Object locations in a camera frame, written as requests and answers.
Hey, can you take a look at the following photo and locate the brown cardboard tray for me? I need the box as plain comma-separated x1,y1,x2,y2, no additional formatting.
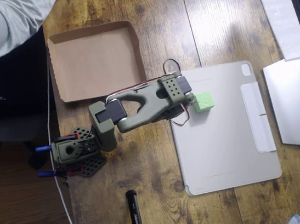
45,19,150,105

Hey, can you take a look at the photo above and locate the red black white servo wire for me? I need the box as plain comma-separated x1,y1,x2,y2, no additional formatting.
99,57,194,137

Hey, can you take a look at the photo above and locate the white and blue package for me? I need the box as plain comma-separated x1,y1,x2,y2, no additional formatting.
285,213,300,224

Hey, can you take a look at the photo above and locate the green cube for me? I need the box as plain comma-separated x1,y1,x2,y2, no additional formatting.
191,90,216,114

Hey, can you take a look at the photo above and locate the blue clamp handle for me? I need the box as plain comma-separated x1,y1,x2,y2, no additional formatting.
35,144,53,153
37,169,56,179

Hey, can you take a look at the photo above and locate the tablet in grey case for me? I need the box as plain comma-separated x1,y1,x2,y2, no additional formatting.
160,57,284,198

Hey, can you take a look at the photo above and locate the silver monitor stand base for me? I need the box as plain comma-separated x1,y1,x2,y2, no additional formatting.
261,56,300,155

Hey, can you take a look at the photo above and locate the white foam sheet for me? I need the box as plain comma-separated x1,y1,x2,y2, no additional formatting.
253,0,300,65

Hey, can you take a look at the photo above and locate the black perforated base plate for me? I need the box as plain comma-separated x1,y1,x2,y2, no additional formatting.
57,122,111,182

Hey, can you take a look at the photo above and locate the white cable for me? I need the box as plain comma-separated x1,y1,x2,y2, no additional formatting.
37,54,86,224

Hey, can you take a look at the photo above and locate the black camera stand pole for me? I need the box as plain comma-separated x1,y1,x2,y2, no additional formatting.
123,188,151,224

